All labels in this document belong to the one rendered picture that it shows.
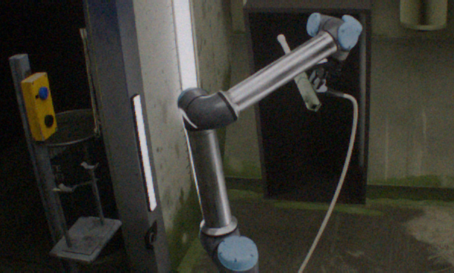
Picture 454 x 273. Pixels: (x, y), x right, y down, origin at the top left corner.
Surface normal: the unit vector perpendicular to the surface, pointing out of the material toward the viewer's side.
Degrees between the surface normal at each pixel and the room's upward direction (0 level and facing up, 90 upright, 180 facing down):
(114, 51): 90
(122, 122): 90
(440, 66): 57
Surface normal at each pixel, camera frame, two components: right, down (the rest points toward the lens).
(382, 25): -0.26, 0.42
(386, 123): -0.26, -0.15
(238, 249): -0.04, -0.87
